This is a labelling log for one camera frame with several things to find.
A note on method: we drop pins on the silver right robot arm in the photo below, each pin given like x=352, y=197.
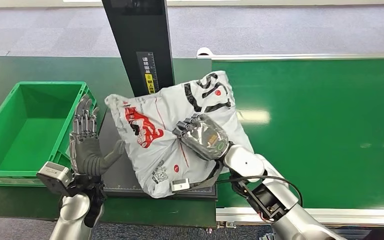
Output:
x=278, y=202

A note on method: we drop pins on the white conveyor end roller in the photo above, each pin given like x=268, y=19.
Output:
x=203, y=51

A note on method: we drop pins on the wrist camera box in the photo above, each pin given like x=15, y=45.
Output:
x=180, y=184
x=54, y=175

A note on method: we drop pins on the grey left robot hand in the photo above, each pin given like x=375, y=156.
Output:
x=84, y=152

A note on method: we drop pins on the black scanner column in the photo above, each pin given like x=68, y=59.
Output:
x=135, y=33

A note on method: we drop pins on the metal conveyor bracket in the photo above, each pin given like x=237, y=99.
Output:
x=226, y=225

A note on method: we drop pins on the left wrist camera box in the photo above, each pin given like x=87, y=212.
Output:
x=54, y=175

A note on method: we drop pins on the green conveyor belt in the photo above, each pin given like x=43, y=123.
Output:
x=311, y=132

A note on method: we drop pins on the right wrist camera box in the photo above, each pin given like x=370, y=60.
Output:
x=180, y=184

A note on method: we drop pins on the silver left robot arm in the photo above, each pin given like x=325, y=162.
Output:
x=72, y=212

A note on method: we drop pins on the black scanner base plate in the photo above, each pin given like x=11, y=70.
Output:
x=119, y=180

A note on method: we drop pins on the clear crate end label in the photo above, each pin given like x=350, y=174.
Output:
x=13, y=181

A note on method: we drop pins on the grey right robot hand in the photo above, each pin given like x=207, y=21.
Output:
x=205, y=139

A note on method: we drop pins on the green plastic crate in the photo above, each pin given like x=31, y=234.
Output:
x=23, y=136

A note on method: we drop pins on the aluminium conveyor frame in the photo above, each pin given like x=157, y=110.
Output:
x=344, y=217

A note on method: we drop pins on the white printed poly mailer package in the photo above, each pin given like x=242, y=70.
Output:
x=165, y=112

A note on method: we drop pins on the black yellow column label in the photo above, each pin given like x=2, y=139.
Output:
x=148, y=73

